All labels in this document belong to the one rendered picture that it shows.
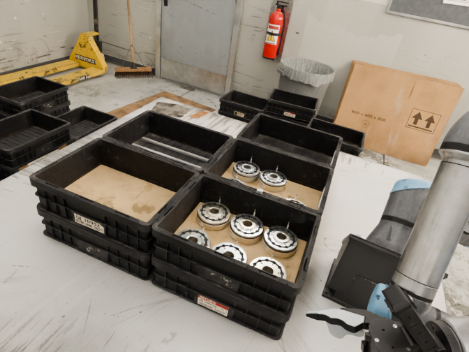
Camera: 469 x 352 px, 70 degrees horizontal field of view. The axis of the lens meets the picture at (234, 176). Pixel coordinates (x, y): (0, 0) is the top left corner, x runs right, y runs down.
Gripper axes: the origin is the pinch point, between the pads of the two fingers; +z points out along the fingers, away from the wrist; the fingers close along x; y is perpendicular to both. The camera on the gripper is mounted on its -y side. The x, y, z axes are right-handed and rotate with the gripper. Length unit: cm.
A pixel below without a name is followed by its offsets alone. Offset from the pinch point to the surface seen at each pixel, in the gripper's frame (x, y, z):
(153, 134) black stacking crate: 106, -4, 42
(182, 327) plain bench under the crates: 29.5, 25.7, 27.5
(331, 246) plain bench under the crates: 64, 33, -23
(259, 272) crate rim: 26.4, 7.5, 6.1
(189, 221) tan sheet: 54, 9, 25
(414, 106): 286, 53, -176
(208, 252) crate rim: 31.3, 3.9, 17.6
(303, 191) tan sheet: 76, 15, -16
